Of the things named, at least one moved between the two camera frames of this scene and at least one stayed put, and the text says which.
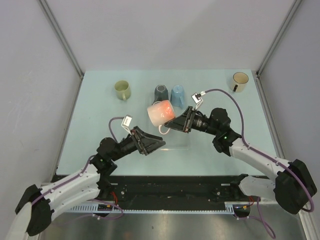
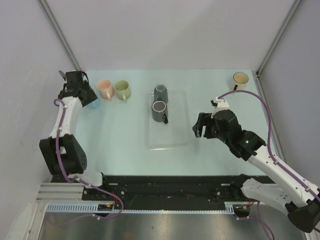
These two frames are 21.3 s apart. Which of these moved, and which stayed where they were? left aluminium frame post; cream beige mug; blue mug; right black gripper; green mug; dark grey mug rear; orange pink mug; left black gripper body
Moved: left black gripper body; orange pink mug; right black gripper; blue mug
Stayed: dark grey mug rear; left aluminium frame post; cream beige mug; green mug
